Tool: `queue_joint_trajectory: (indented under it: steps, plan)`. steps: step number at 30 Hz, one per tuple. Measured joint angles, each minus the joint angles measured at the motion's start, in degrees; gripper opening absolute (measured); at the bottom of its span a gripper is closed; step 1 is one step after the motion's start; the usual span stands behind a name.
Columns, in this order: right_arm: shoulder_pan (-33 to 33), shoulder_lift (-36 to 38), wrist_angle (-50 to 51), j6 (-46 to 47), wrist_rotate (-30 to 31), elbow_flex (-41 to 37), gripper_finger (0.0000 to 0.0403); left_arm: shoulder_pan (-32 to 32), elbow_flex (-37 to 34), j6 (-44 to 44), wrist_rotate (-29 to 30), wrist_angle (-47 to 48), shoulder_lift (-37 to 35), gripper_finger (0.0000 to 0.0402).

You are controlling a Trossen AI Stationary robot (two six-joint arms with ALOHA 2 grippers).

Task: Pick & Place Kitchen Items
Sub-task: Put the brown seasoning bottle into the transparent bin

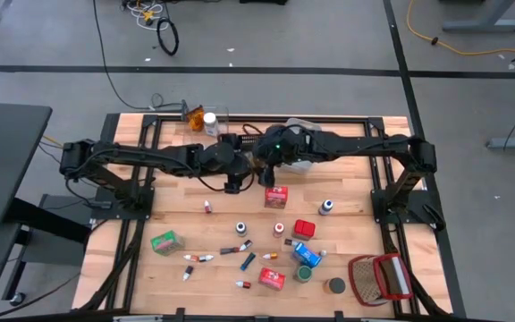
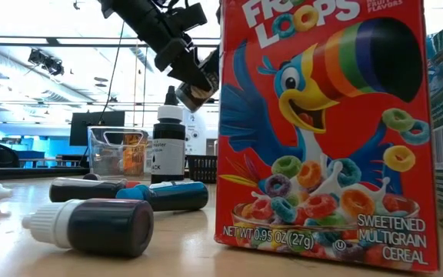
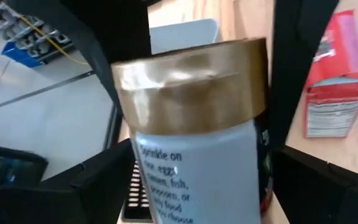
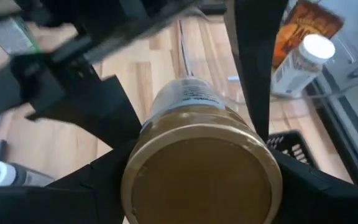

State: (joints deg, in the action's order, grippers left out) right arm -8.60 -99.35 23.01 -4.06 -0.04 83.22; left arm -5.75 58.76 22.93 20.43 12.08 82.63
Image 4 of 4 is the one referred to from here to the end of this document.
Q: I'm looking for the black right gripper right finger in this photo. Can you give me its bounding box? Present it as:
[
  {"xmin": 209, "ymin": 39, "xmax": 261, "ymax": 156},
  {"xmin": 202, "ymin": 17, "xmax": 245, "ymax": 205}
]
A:
[{"xmin": 263, "ymin": 136, "xmax": 358, "ymax": 224}]

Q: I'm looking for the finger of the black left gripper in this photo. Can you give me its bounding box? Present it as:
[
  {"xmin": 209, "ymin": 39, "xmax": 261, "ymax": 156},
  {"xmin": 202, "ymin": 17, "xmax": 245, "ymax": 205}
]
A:
[
  {"xmin": 25, "ymin": 74, "xmax": 143, "ymax": 150},
  {"xmin": 224, "ymin": 0, "xmax": 290, "ymax": 140}
]

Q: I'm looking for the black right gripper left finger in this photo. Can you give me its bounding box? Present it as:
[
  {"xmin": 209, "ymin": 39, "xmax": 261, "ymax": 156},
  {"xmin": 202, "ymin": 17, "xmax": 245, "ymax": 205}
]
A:
[{"xmin": 0, "ymin": 136, "xmax": 141, "ymax": 224}]

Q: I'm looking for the white lid spice jar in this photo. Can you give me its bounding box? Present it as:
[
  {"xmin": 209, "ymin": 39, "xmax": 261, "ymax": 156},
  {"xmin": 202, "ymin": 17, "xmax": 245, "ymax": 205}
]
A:
[{"xmin": 270, "ymin": 33, "xmax": 336, "ymax": 98}]

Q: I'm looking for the black dropper bottle white label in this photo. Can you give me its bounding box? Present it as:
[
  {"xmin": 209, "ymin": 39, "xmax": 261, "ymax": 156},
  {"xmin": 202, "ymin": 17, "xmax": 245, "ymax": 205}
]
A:
[{"xmin": 0, "ymin": 159, "xmax": 55, "ymax": 188}]

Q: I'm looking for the taco seasoning mix packet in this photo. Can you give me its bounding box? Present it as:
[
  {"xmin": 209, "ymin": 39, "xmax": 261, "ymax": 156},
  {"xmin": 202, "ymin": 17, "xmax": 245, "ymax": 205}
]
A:
[{"xmin": 271, "ymin": 0, "xmax": 344, "ymax": 69}]

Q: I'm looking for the green cereal box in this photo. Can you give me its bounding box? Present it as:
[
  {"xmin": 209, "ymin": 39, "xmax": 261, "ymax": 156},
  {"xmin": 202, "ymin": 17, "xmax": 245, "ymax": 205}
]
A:
[{"xmin": 0, "ymin": 17, "xmax": 42, "ymax": 57}]

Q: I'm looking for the brown spice jar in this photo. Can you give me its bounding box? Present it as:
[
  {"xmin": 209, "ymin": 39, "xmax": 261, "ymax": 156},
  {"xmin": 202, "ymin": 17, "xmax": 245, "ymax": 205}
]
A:
[{"xmin": 120, "ymin": 77, "xmax": 284, "ymax": 224}]

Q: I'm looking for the black plastic basket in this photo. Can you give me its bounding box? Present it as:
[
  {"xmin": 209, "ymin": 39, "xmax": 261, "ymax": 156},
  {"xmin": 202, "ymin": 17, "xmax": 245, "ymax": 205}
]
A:
[{"xmin": 265, "ymin": 129, "xmax": 318, "ymax": 170}]

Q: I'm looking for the clear plastic bin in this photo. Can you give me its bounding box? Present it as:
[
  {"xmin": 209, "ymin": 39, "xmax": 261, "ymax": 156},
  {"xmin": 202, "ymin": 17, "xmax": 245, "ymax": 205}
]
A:
[{"xmin": 177, "ymin": 0, "xmax": 358, "ymax": 105}]

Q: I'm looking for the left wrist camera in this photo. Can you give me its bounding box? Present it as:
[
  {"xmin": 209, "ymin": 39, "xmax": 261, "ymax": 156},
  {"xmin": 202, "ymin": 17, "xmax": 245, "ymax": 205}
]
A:
[{"xmin": 0, "ymin": 52, "xmax": 67, "ymax": 116}]

